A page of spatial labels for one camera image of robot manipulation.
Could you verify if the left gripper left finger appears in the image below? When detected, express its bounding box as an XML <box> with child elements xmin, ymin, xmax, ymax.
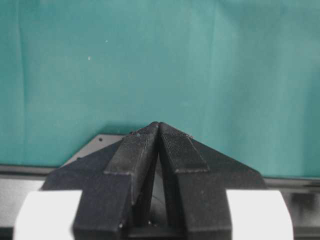
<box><xmin>41</xmin><ymin>121</ymin><xmax>159</xmax><ymax>240</ymax></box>

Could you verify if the green table cloth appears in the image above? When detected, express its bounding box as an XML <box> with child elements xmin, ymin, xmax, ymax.
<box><xmin>0</xmin><ymin>0</ymin><xmax>320</xmax><ymax>177</ymax></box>

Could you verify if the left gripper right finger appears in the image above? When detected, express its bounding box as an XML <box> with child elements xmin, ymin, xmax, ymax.
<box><xmin>158</xmin><ymin>122</ymin><xmax>267</xmax><ymax>240</ymax></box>

